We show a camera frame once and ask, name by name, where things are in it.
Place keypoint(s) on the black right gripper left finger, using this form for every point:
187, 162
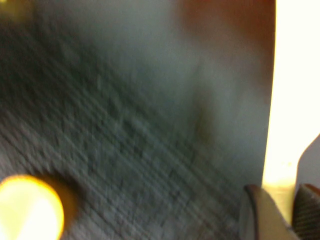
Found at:
262, 220

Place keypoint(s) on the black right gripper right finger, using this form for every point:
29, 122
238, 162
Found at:
308, 212

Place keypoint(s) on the yellow plastic knife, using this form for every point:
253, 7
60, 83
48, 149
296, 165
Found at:
287, 100

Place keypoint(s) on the yellow rubber duck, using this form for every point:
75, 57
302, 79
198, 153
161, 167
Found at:
27, 210

